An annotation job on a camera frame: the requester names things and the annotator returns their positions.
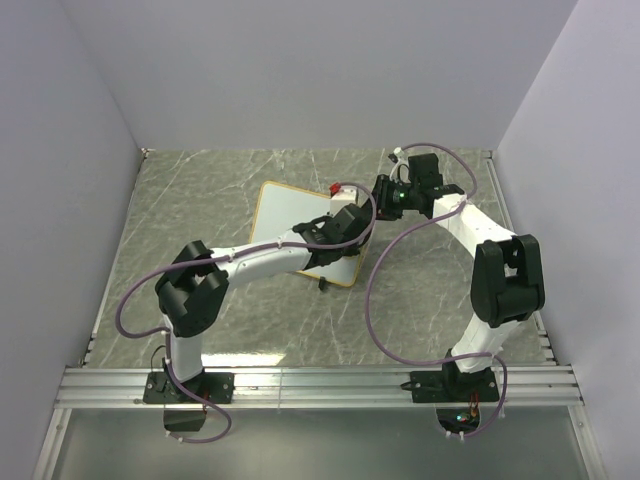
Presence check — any yellow framed whiteboard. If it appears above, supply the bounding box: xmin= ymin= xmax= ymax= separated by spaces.
xmin=249 ymin=181 xmax=364 ymax=288

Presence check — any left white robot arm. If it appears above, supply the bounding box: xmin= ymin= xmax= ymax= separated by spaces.
xmin=155 ymin=204 xmax=371 ymax=402

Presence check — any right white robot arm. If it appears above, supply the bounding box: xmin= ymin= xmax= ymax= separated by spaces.
xmin=373 ymin=175 xmax=545 ymax=400

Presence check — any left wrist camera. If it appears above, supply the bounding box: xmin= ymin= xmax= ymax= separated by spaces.
xmin=329 ymin=182 xmax=371 ymax=240

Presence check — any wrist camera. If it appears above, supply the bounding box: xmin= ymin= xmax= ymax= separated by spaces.
xmin=329 ymin=182 xmax=371 ymax=240
xmin=388 ymin=147 xmax=444 ymax=189

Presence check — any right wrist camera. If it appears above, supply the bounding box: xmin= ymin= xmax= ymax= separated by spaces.
xmin=388 ymin=147 xmax=444 ymax=189

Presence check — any aluminium mounting rail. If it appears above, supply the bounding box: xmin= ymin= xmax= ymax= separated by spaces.
xmin=54 ymin=365 xmax=584 ymax=410

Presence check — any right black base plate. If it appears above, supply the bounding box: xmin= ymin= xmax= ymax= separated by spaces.
xmin=400 ymin=369 xmax=500 ymax=404

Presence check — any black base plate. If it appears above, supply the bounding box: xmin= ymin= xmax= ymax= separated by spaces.
xmin=400 ymin=369 xmax=500 ymax=404
xmin=142 ymin=371 xmax=235 ymax=404

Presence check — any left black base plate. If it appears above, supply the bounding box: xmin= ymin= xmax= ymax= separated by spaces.
xmin=142 ymin=371 xmax=235 ymax=404

